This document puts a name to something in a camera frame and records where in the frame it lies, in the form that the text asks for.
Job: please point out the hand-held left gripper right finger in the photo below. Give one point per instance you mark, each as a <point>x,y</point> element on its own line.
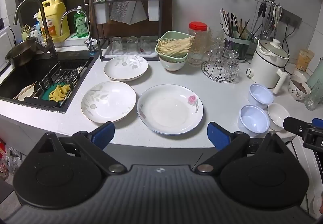
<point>218,135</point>

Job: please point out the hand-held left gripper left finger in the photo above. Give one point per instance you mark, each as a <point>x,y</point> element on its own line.
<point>104,134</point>

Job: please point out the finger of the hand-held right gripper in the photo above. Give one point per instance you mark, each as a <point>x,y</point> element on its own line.
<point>292,124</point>

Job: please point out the white leaf-pattern plate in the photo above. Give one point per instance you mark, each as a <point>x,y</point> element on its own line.
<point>126,68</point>
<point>111,102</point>

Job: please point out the light blue plastic bowl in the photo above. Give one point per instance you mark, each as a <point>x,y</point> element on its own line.
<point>253,119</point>
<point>260,95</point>

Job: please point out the white plate with pink rose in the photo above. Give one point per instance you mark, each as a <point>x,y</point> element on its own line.
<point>169,110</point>

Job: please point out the small white bowl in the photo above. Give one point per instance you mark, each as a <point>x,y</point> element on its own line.
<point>277,115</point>

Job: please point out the textured glass tumbler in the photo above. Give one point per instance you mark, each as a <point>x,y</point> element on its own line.
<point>314,95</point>

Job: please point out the pale green pitcher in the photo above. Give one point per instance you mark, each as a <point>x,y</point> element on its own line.
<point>316,72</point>

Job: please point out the white electric cooker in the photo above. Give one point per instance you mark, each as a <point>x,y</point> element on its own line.
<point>267,69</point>

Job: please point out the yellow dish cloth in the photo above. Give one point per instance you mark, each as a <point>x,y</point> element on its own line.
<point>60,92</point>

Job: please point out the brown paper packet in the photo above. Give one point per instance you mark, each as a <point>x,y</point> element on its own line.
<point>304,60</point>

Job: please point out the steel wool scrubber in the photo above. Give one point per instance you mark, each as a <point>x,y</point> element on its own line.
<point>69,75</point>

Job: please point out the clear textured glass cup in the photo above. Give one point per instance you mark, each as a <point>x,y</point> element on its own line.
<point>231,63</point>
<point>216,37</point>

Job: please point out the black sink drain rack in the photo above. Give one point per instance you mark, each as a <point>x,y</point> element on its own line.
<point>54,72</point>

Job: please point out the white drip tray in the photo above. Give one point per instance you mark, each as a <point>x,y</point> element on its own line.
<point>131,55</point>

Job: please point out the white bowl with brown foot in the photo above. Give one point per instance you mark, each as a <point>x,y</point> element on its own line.
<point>172,65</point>

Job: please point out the white bowl in sink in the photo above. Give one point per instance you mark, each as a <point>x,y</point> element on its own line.
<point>25,93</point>

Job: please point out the green strainer basket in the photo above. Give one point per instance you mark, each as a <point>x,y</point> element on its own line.
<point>174,57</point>

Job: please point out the small clear drinking glass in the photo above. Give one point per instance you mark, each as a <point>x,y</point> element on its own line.
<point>145,44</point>
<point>116,45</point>
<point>131,44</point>

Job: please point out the clear jar with red lid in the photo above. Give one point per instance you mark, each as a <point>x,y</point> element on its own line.
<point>198,44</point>

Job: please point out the plastic bags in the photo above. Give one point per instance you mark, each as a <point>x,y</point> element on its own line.
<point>10,160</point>

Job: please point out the bunch of enoki mushrooms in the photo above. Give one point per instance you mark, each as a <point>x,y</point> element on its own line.
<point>174,45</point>

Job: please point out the chrome faucet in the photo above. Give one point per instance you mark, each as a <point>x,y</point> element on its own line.
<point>88,30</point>

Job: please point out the black kitchen sink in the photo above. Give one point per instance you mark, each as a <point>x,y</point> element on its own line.
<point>15,75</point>

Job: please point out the green dish soap bottle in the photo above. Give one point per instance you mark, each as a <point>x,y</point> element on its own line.
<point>80,24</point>

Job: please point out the dark bronze faucet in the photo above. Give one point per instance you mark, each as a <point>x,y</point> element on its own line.
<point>48,34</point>

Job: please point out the dark metal pot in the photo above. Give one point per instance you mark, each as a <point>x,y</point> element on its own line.
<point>21,52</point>

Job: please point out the black knife rack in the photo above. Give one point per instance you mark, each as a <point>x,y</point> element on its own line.
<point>160,29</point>

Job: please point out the yellow detergent jug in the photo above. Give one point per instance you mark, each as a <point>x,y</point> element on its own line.
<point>55,24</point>

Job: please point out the white cutlery caddy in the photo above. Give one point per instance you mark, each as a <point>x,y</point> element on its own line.
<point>101,13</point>
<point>154,10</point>

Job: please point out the white and blue bottle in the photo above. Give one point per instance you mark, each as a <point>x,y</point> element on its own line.
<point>38,28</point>

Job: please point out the patterned steel cleaver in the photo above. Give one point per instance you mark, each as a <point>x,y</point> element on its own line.
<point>123,4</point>

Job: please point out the dark wall socket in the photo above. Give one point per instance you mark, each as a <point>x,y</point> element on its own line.
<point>291,18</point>

